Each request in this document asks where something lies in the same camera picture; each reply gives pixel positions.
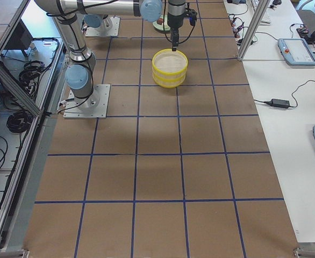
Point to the aluminium frame post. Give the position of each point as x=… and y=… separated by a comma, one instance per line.
x=254, y=23

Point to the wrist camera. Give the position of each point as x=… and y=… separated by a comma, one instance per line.
x=192, y=16

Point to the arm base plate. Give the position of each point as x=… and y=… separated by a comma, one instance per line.
x=113, y=32
x=95, y=107

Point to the brown bun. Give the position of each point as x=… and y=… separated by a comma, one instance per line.
x=160, y=21

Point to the light green plate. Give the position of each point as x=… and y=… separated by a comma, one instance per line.
x=164, y=28

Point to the white keyboard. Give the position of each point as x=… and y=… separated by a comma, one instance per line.
x=260, y=11

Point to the black power adapter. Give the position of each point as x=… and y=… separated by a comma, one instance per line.
x=280, y=103

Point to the yellow steamer layer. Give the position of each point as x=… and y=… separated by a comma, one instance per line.
x=168, y=62
x=168, y=82

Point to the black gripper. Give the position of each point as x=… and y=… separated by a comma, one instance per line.
x=175, y=18

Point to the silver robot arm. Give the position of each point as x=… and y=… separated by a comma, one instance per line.
x=99, y=22
x=79, y=74

